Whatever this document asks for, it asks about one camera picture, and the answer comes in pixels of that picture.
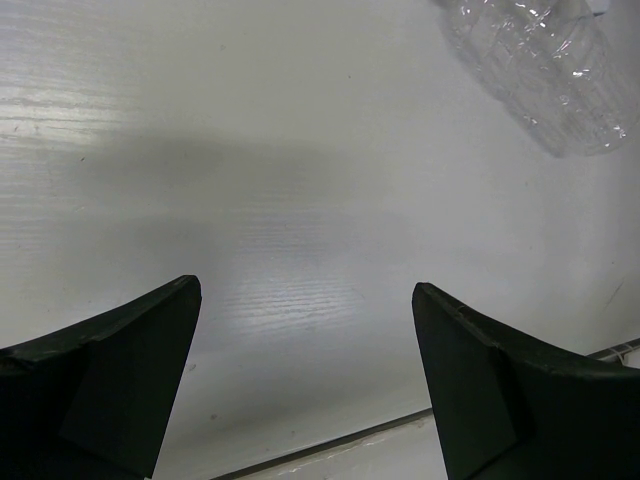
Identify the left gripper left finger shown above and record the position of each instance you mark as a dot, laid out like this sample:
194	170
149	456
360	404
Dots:
93	400

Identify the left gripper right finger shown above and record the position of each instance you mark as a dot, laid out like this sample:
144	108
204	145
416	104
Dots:
510	406

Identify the clear bottle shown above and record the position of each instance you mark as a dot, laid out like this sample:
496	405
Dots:
551	67

